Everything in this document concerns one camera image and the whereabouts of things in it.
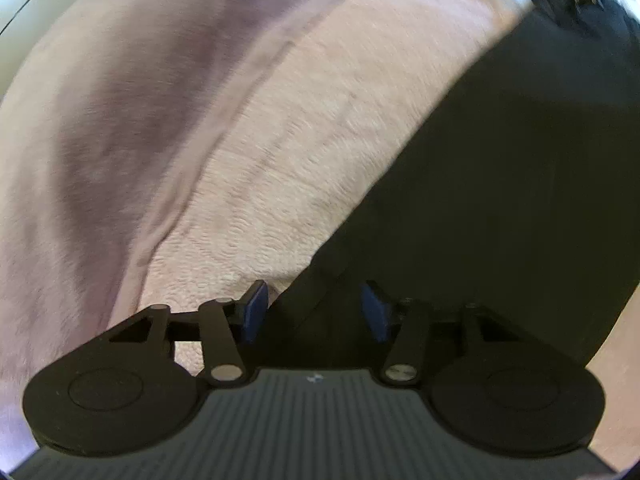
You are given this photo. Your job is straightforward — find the black trousers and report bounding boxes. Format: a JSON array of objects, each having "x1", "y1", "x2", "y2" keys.
[{"x1": 256, "y1": 0, "x2": 639, "y2": 367}]

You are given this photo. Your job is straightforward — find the lilac fleece blanket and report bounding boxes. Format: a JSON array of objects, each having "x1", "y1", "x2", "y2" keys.
[{"x1": 0, "y1": 0, "x2": 371, "y2": 396}]

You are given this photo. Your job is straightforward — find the pink quilted bedspread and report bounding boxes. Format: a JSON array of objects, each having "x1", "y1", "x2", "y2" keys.
[{"x1": 139, "y1": 0, "x2": 639, "y2": 468}]

